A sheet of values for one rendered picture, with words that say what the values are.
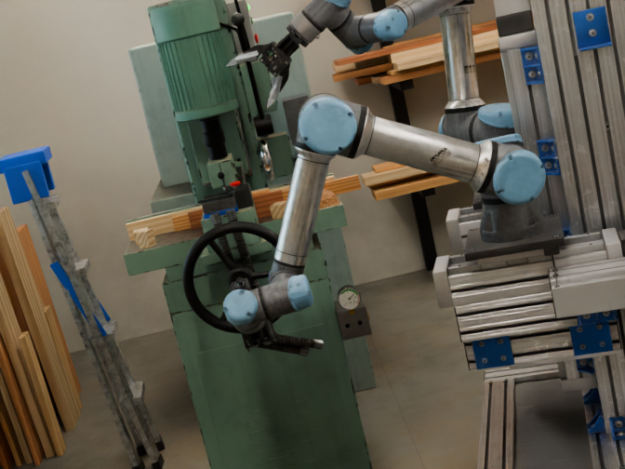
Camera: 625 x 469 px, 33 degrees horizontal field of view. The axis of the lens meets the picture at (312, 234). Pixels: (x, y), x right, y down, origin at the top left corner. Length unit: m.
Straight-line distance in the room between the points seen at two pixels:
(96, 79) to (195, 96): 2.40
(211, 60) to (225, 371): 0.84
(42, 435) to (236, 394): 1.39
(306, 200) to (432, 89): 2.96
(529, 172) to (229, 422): 1.17
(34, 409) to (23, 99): 1.74
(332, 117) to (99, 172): 3.17
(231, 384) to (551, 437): 0.87
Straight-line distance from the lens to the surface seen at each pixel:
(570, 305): 2.38
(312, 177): 2.39
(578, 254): 2.48
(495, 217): 2.46
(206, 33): 2.88
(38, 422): 4.19
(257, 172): 3.16
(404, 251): 5.40
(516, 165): 2.28
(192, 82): 2.87
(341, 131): 2.22
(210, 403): 2.97
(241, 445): 3.02
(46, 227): 3.62
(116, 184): 5.30
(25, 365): 4.17
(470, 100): 3.03
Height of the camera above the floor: 1.45
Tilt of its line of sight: 12 degrees down
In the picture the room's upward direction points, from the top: 13 degrees counter-clockwise
